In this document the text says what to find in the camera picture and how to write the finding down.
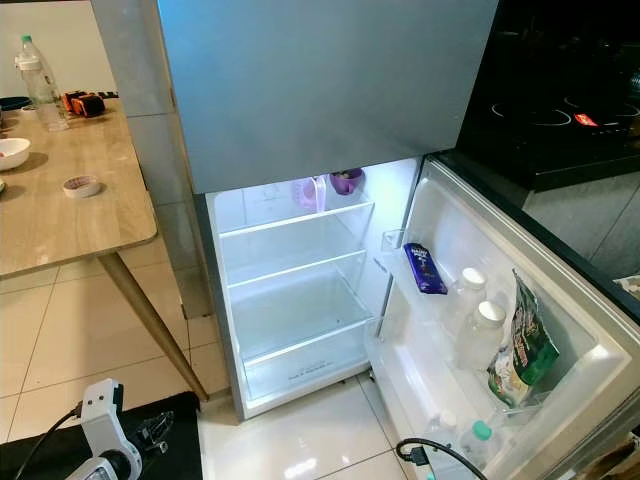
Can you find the black floor mat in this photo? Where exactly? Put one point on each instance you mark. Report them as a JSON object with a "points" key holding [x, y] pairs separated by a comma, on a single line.
{"points": [[60, 472]]}

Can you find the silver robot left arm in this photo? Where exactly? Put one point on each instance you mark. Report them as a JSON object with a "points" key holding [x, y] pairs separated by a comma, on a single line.
{"points": [[95, 470]]}

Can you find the green snack bag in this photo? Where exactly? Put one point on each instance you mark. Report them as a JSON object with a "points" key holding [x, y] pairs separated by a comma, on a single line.
{"points": [[525, 350]]}

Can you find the orange black device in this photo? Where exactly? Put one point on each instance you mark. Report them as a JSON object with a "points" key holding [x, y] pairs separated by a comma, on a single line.
{"points": [[87, 105]]}

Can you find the purple chocolate bar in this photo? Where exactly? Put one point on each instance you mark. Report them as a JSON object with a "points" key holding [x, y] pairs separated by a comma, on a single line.
{"points": [[425, 270]]}

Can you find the tall clear bottle green cap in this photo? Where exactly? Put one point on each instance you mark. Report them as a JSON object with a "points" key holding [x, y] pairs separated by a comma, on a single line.
{"points": [[45, 85]]}

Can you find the clear water bottle teal cap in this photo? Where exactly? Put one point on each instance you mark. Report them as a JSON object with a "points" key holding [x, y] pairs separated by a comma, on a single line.
{"points": [[465, 440]]}

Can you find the lilac plastic pitcher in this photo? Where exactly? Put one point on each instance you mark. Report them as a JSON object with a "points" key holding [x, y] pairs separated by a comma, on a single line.
{"points": [[308, 192]]}

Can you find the glass fridge shelf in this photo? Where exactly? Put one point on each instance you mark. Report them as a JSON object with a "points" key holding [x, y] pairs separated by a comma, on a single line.
{"points": [[305, 345], [295, 268], [295, 218]]}

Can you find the dark blue bowl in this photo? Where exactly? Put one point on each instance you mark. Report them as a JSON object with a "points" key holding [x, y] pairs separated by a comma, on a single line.
{"points": [[15, 102]]}

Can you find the silver fridge body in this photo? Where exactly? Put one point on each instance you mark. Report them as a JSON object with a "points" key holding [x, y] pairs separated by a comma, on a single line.
{"points": [[285, 238]]}

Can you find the black induction cooktop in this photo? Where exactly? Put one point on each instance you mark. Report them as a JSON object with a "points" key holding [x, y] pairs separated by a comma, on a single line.
{"points": [[550, 90]]}

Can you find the grey kitchen counter cabinet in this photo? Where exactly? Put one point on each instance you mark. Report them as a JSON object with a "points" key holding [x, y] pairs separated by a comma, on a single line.
{"points": [[590, 220]]}

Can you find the clear bottle white cap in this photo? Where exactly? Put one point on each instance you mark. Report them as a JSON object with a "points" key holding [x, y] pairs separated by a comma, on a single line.
{"points": [[468, 295], [482, 335]]}

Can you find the purple bowl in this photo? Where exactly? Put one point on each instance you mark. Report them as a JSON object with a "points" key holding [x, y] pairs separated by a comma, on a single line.
{"points": [[347, 181]]}

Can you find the light wooden table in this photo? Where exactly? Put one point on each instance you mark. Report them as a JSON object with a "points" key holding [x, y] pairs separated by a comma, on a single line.
{"points": [[80, 220]]}

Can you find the white tape roll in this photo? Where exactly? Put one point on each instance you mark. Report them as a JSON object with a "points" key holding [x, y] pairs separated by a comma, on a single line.
{"points": [[82, 189]]}

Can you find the brown cardboard box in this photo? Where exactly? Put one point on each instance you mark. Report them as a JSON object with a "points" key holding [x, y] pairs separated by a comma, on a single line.
{"points": [[610, 465]]}

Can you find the white bowl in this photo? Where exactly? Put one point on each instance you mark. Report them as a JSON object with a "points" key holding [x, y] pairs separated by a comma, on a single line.
{"points": [[15, 155]]}

